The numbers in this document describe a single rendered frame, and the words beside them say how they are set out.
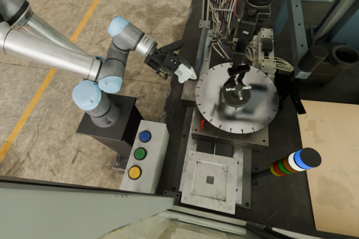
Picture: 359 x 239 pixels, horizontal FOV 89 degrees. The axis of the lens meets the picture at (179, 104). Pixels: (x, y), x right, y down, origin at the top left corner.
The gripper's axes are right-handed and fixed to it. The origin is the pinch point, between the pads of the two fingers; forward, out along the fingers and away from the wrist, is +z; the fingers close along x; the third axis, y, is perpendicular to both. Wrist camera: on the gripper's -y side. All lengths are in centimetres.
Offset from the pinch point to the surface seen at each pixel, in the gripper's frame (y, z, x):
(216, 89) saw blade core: 0.7, 10.6, 2.1
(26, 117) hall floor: 38, -83, -174
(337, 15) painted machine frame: -62, 47, 26
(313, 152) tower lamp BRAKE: 22.7, 22.0, 34.7
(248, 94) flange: -0.6, 20.6, 9.9
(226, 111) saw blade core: 8.9, 16.3, 5.8
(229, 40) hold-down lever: 1.3, -3.6, 25.1
